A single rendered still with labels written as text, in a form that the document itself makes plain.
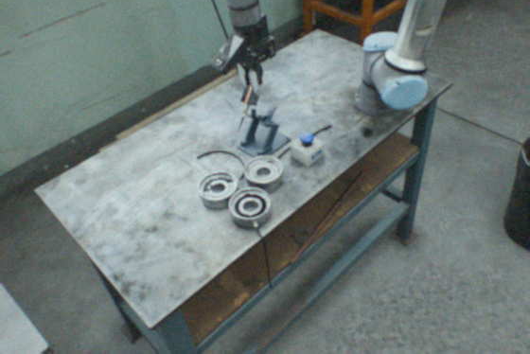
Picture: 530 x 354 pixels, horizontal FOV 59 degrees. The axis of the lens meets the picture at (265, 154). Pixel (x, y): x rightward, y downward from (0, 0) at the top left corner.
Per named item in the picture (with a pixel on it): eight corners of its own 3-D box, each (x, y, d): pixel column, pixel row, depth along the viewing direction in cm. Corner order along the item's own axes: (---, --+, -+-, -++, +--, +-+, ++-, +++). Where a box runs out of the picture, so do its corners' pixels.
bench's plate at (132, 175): (151, 332, 100) (150, 327, 99) (37, 194, 135) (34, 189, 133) (452, 86, 157) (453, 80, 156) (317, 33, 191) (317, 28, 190)
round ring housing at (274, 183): (274, 197, 123) (273, 186, 121) (238, 187, 127) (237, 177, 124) (289, 170, 130) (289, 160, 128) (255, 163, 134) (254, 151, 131)
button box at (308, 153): (308, 167, 131) (308, 154, 128) (290, 156, 135) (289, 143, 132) (327, 152, 135) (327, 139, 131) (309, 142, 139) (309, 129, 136)
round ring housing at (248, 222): (227, 203, 123) (225, 192, 121) (266, 194, 125) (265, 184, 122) (235, 234, 116) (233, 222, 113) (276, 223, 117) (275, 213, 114)
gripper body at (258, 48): (277, 58, 121) (272, 15, 113) (254, 74, 117) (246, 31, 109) (256, 48, 125) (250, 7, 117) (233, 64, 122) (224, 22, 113)
